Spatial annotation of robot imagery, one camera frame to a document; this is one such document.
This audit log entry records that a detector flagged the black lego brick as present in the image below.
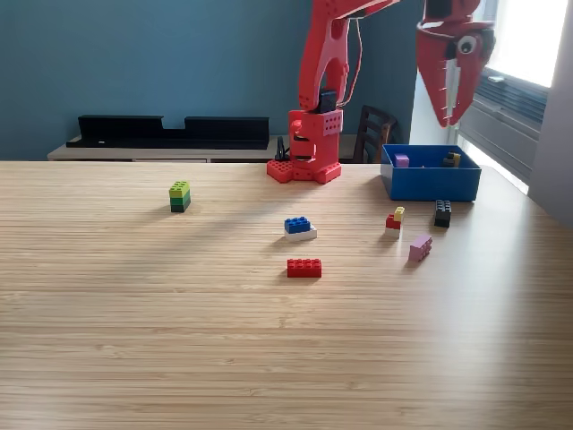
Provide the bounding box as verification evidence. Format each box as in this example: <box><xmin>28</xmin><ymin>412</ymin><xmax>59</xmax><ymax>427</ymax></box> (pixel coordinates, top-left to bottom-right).
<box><xmin>433</xmin><ymin>199</ymin><xmax>453</xmax><ymax>228</ymax></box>

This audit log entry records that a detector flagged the pink lego brick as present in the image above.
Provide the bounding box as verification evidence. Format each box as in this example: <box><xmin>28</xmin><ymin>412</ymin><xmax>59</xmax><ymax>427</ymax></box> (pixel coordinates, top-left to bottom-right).
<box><xmin>408</xmin><ymin>233</ymin><xmax>434</xmax><ymax>263</ymax></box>

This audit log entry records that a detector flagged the blue and white brick stack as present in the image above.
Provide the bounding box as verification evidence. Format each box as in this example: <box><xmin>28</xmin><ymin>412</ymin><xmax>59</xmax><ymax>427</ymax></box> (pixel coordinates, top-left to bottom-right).
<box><xmin>283</xmin><ymin>216</ymin><xmax>319</xmax><ymax>244</ymax></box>

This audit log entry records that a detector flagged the green brick stack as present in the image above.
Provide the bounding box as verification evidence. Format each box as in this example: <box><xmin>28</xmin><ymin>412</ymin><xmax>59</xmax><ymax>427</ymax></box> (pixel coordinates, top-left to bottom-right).
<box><xmin>168</xmin><ymin>180</ymin><xmax>192</xmax><ymax>213</ymax></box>

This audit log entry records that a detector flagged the blue plastic bin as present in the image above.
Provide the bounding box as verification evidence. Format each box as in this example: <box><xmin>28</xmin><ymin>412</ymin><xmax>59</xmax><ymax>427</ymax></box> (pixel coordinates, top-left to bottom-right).
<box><xmin>380</xmin><ymin>143</ymin><xmax>483</xmax><ymax>202</ymax></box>

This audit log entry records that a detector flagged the red lego brick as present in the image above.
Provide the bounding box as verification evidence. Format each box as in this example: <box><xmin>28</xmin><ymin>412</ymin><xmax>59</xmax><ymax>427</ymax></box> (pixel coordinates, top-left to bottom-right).
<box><xmin>286</xmin><ymin>258</ymin><xmax>323</xmax><ymax>280</ymax></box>

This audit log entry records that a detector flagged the white window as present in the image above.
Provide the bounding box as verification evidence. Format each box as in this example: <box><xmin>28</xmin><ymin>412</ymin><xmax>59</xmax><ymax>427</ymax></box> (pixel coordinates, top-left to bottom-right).
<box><xmin>465</xmin><ymin>0</ymin><xmax>573</xmax><ymax>89</ymax></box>

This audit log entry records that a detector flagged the grey window heater unit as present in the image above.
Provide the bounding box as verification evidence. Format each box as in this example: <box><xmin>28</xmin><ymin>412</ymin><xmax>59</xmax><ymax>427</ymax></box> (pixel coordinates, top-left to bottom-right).
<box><xmin>455</xmin><ymin>62</ymin><xmax>550</xmax><ymax>180</ymax></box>

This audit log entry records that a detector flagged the dark wooden chair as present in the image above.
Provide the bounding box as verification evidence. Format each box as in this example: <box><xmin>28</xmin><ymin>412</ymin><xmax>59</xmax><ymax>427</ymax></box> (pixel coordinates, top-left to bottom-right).
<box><xmin>352</xmin><ymin>105</ymin><xmax>398</xmax><ymax>165</ymax></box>

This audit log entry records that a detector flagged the red white yellow brick stack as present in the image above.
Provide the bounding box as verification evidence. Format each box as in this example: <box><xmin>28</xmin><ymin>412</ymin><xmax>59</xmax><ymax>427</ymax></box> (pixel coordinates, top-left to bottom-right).
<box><xmin>384</xmin><ymin>206</ymin><xmax>406</xmax><ymax>239</ymax></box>

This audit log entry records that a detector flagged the black shelf tray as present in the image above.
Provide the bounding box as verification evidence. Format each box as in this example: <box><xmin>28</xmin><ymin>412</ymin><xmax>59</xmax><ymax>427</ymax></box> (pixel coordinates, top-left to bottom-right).
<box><xmin>65</xmin><ymin>115</ymin><xmax>270</xmax><ymax>151</ymax></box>

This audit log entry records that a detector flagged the wooden sideboard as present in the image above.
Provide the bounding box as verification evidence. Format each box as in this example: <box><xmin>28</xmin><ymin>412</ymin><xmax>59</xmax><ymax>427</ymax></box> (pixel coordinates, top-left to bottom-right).
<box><xmin>47</xmin><ymin>133</ymin><xmax>359</xmax><ymax>163</ymax></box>

